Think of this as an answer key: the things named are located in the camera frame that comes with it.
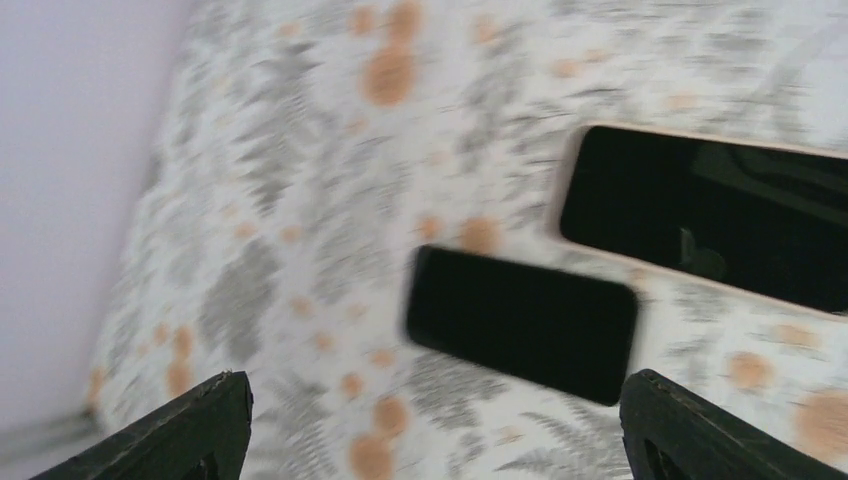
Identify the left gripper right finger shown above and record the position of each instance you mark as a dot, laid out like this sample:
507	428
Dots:
670	432

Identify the phone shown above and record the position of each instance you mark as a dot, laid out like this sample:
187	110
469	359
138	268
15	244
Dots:
758	218

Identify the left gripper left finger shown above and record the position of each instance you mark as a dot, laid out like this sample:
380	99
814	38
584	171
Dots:
201	434

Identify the black smartphone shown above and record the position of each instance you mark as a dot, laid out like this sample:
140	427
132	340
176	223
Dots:
567	332

